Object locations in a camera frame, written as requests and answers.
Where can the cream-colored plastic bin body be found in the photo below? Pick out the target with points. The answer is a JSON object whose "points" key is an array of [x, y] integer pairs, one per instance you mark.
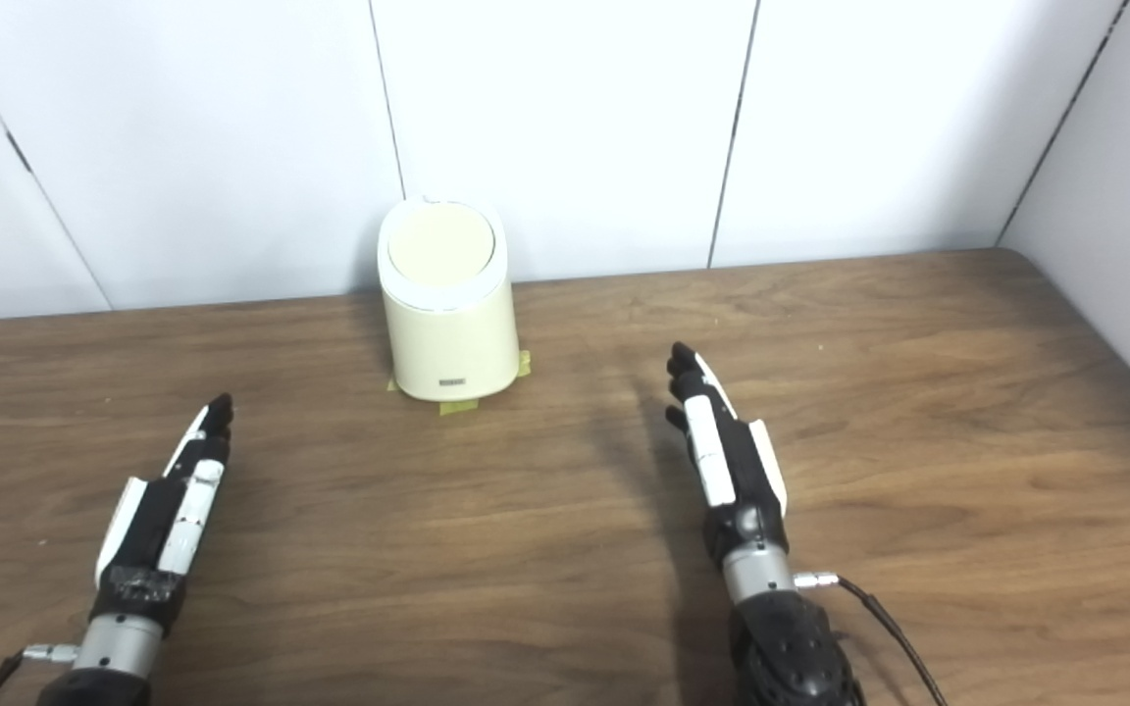
{"points": [[452, 338]]}

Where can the cream round bin lid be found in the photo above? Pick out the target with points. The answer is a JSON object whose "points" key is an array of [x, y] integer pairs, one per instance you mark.
{"points": [[440, 243]]}

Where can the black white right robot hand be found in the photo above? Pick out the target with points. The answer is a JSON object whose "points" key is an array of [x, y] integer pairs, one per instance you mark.
{"points": [[737, 471]]}

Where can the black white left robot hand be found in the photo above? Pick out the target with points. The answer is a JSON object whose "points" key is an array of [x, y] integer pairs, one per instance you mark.
{"points": [[163, 529]]}

